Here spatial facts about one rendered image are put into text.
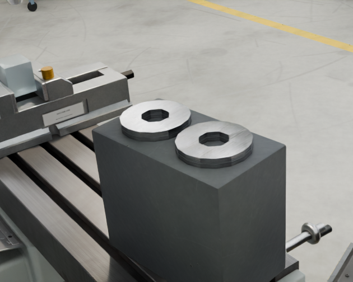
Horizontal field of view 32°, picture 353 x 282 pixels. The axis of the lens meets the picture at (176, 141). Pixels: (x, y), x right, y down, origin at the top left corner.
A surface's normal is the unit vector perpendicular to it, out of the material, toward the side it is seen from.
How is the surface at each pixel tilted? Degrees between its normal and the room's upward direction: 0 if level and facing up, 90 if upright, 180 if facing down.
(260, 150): 0
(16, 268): 90
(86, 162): 0
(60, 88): 90
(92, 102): 90
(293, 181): 0
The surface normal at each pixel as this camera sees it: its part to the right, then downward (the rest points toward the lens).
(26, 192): -0.08, -0.87
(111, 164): -0.71, 0.39
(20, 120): 0.55, 0.36
